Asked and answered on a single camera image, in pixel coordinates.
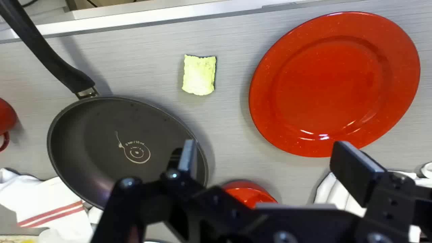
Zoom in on yellow sponge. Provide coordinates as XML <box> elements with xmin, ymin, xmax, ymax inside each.
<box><xmin>181</xmin><ymin>54</ymin><xmax>219</xmax><ymax>97</ymax></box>

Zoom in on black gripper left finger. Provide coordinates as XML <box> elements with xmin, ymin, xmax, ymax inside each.
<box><xmin>168</xmin><ymin>136</ymin><xmax>200</xmax><ymax>181</ymax></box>

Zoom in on large red plate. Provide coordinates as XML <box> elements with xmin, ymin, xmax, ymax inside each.
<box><xmin>249</xmin><ymin>11</ymin><xmax>423</xmax><ymax>159</ymax></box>

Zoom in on white towel red stripes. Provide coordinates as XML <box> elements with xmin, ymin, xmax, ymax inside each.
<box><xmin>0</xmin><ymin>167</ymin><xmax>106</xmax><ymax>243</ymax></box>

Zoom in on red bowl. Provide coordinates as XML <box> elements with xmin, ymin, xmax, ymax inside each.
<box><xmin>222</xmin><ymin>180</ymin><xmax>278</xmax><ymax>209</ymax></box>

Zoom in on white towel blue stripes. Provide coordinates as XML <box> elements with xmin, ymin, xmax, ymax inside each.
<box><xmin>312</xmin><ymin>169</ymin><xmax>432</xmax><ymax>243</ymax></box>

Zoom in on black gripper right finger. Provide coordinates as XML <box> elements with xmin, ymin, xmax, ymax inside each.
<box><xmin>330</xmin><ymin>140</ymin><xmax>389</xmax><ymax>208</ymax></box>

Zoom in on red cup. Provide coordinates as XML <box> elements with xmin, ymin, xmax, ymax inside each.
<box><xmin>0</xmin><ymin>97</ymin><xmax>19</xmax><ymax>154</ymax></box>

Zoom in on black frying pan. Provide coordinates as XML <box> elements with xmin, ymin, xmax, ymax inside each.
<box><xmin>0</xmin><ymin>0</ymin><xmax>211</xmax><ymax>211</ymax></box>

